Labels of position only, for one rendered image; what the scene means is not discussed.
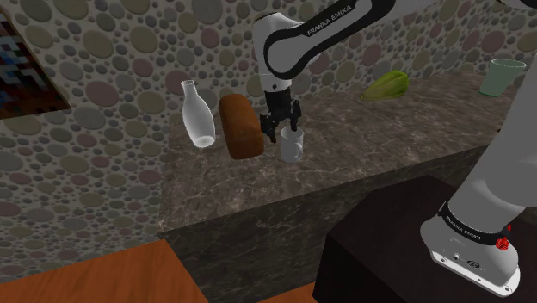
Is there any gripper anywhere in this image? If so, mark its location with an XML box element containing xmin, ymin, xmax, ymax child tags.
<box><xmin>259</xmin><ymin>87</ymin><xmax>303</xmax><ymax>145</ymax></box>

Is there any white mug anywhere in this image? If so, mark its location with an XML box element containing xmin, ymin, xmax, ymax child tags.
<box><xmin>279</xmin><ymin>126</ymin><xmax>305</xmax><ymax>164</ymax></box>

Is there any brown bread loaf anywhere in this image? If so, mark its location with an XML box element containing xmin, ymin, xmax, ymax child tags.
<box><xmin>218</xmin><ymin>93</ymin><xmax>266</xmax><ymax>161</ymax></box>

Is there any clear glass bottle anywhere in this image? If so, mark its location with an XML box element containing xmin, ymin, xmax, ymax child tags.
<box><xmin>180</xmin><ymin>79</ymin><xmax>217</xmax><ymax>149</ymax></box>

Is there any green oblong fruit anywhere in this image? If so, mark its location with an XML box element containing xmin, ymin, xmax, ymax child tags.
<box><xmin>361</xmin><ymin>70</ymin><xmax>410</xmax><ymax>102</ymax></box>

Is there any dark robot stand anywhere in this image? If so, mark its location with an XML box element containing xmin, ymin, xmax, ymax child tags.
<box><xmin>312</xmin><ymin>174</ymin><xmax>537</xmax><ymax>303</ymax></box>

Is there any pale green cup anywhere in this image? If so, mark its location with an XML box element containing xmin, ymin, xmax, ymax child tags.
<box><xmin>478</xmin><ymin>59</ymin><xmax>528</xmax><ymax>98</ymax></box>

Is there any dark pixelated wall picture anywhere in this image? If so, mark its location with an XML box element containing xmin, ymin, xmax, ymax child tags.
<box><xmin>0</xmin><ymin>8</ymin><xmax>71</xmax><ymax>121</ymax></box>

